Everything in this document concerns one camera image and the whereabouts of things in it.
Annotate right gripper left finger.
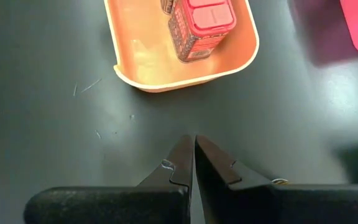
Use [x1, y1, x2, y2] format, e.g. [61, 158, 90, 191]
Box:
[23, 134, 195, 224]

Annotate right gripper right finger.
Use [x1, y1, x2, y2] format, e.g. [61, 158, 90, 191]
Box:
[194, 134, 358, 224]

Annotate orange plastic bin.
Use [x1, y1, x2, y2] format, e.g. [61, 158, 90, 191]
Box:
[103, 0, 260, 94]

